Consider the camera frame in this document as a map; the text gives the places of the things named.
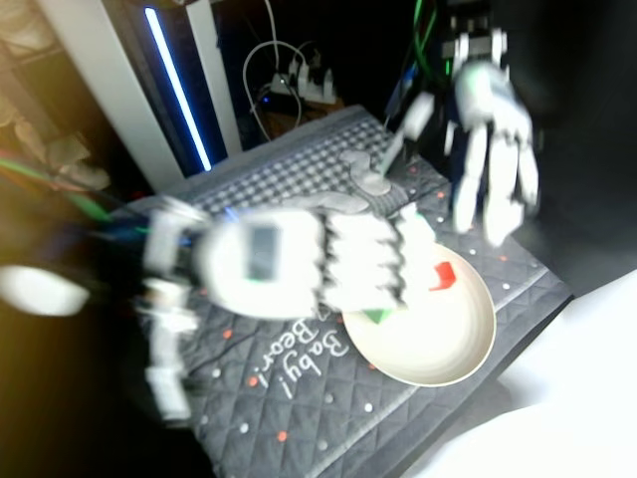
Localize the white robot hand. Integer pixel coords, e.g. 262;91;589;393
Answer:
196;201;442;321
380;62;542;248

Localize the green cable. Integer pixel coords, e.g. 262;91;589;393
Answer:
410;0;452;89

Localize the white cable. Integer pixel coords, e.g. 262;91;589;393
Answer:
242;0;306;143

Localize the white round plate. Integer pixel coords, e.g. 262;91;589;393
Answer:
341;241;498;388

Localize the white backdrop board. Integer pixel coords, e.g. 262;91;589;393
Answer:
397;268;637;478

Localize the green rectangular block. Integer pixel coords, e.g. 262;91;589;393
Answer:
364;307;395;328

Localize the white column with blue light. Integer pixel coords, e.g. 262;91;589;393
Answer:
39;0;244;179

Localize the grey quilt with bear print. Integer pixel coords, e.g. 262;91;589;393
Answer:
106;105;573;478

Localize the red rectangular block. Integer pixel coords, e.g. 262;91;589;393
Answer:
428;262;457;292

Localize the white power strip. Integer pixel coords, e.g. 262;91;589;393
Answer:
270;63;338;106

